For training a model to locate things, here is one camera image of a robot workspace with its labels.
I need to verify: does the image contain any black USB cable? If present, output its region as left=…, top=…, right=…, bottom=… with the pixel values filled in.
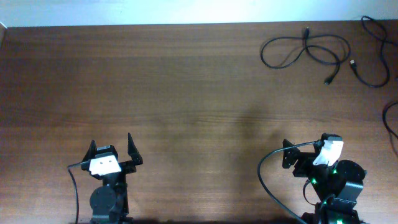
left=381, top=101, right=398, bottom=156
left=259, top=26, right=351, bottom=86
left=349, top=15, right=398, bottom=88

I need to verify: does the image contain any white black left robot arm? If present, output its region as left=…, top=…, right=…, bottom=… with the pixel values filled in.
left=81, top=133, right=143, bottom=224

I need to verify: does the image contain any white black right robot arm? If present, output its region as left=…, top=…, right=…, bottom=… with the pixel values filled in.
left=282, top=134, right=366, bottom=223

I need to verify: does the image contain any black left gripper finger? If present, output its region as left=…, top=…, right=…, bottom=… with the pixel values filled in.
left=82, top=140, right=97, bottom=162
left=127, top=133, right=143, bottom=166

